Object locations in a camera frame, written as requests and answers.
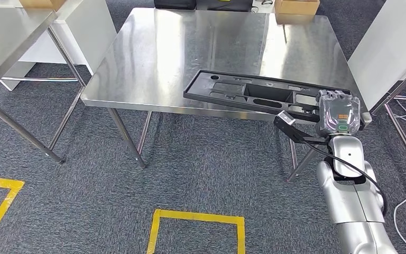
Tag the pale wrist camera on bracket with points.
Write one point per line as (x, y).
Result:
(286, 117)

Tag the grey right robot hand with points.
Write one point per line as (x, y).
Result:
(339, 112)

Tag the white panel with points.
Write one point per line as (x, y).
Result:
(392, 42)

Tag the stainless steel table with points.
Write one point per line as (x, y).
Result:
(404, 139)
(7, 42)

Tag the white cabinet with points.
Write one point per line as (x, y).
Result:
(84, 31)

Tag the black plastic plate bracket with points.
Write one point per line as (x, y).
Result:
(203, 92)

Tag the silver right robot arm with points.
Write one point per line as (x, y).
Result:
(346, 203)

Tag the stainless steel workbench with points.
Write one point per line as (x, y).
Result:
(171, 52)

